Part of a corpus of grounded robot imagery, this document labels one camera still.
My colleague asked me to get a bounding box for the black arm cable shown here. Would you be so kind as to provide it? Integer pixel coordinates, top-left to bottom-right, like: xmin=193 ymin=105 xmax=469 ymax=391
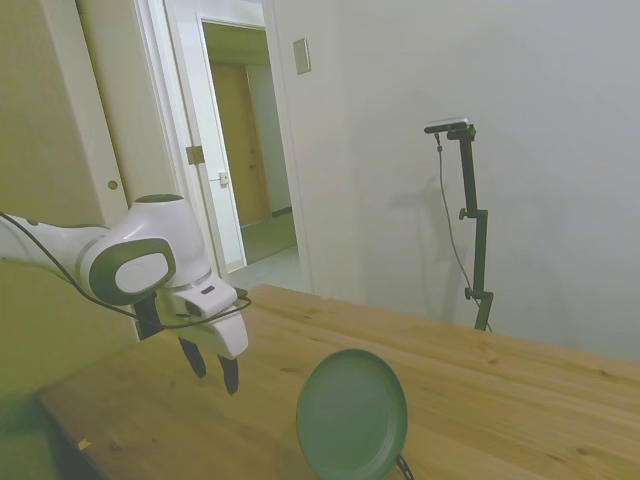
xmin=0 ymin=211 xmax=253 ymax=331

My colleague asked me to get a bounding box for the white door with latch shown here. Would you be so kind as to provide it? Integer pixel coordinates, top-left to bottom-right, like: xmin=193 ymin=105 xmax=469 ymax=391
xmin=200 ymin=19 xmax=248 ymax=275

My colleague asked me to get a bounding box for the brown wooden hallway door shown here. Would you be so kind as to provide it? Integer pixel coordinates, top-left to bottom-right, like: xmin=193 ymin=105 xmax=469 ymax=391
xmin=209 ymin=60 xmax=274 ymax=230

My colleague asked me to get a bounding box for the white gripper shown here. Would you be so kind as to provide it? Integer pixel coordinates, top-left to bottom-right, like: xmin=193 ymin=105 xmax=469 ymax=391
xmin=171 ymin=281 xmax=250 ymax=397

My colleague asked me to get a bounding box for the black camera stand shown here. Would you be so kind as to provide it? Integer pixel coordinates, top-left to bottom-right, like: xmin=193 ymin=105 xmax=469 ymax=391
xmin=434 ymin=131 xmax=494 ymax=334
xmin=445 ymin=125 xmax=496 ymax=332

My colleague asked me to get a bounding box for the teal round plate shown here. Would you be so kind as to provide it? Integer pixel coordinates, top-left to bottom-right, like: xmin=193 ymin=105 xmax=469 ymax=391
xmin=295 ymin=348 xmax=409 ymax=480

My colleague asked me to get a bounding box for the white wall switch plate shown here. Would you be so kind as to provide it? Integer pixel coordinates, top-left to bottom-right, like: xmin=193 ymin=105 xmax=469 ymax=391
xmin=292 ymin=37 xmax=312 ymax=77

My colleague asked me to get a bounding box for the white door with round pull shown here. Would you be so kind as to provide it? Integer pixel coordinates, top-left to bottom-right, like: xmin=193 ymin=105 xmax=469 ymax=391
xmin=78 ymin=0 xmax=151 ymax=226

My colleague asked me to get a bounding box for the grey stereo camera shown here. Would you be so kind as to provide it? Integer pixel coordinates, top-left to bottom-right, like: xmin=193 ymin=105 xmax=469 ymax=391
xmin=423 ymin=115 xmax=473 ymax=136

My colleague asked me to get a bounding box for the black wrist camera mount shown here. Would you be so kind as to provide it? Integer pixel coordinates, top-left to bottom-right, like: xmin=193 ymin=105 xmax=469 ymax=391
xmin=132 ymin=294 xmax=164 ymax=343

